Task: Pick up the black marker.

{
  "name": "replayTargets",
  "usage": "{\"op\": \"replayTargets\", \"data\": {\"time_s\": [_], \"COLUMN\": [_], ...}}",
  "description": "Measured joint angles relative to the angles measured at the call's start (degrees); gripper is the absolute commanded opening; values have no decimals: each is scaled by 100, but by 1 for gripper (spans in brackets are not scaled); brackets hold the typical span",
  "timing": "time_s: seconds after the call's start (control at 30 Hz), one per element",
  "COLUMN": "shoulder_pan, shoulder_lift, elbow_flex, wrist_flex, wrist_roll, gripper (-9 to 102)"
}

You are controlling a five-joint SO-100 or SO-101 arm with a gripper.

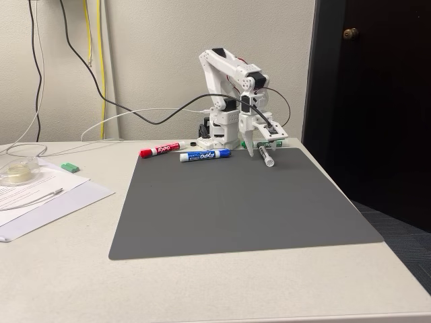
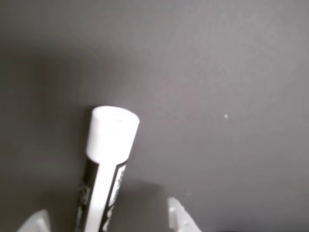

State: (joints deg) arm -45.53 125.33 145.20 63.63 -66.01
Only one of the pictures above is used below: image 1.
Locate black Expo marker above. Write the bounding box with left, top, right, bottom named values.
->
left=258, top=145, right=275, bottom=168

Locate green Expo marker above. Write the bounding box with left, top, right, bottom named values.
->
left=240, top=139, right=290, bottom=149

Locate blue Expo marker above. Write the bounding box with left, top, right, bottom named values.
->
left=179, top=148, right=232, bottom=163

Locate red Expo marker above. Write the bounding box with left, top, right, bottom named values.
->
left=139, top=141, right=187, bottom=158

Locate grey rectangular mat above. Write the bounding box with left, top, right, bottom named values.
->
left=108, top=147, right=385, bottom=260

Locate dark door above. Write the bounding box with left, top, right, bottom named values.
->
left=301, top=0, right=431, bottom=234

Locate large blank paper sheet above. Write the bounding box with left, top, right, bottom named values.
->
left=0, top=180, right=116, bottom=243

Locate printed white paper sheet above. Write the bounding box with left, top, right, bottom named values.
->
left=0, top=157, right=92, bottom=221

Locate clear tape dispenser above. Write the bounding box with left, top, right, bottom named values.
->
left=0, top=155, right=42, bottom=188

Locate thick black camera cable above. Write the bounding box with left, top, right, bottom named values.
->
left=59, top=0, right=291, bottom=129

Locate white power cable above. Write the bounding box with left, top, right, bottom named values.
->
left=80, top=106, right=213, bottom=142

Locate long yellow wire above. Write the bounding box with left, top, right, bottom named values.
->
left=96, top=0, right=106, bottom=139

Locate short yellow wire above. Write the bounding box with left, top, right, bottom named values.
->
left=82, top=0, right=93, bottom=67

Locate white cable with plug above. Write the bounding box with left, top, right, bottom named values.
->
left=0, top=187, right=65, bottom=212

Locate thin grey cable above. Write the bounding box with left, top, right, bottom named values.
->
left=0, top=0, right=126, bottom=159

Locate thin black wall cable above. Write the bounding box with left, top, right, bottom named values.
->
left=28, top=0, right=45, bottom=143

